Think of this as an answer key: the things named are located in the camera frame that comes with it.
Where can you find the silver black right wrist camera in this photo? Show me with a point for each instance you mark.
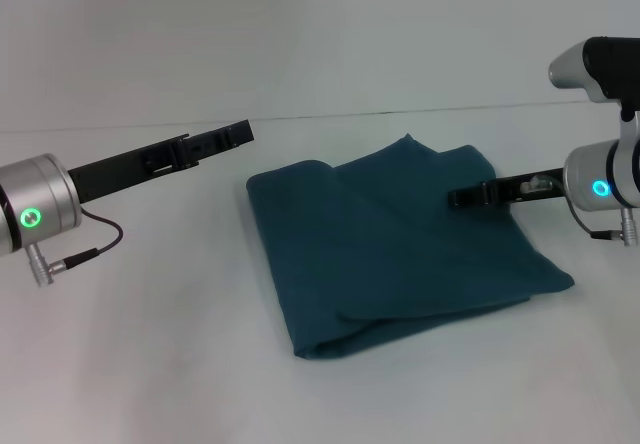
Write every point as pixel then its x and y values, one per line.
pixel 600 74

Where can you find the teal shirt with FREE print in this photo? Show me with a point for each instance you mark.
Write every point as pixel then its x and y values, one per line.
pixel 390 244

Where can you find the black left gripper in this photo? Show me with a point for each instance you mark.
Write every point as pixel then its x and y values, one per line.
pixel 125 166

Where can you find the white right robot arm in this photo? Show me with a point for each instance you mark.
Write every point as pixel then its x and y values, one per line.
pixel 607 184

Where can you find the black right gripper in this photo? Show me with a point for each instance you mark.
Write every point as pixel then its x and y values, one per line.
pixel 525 186

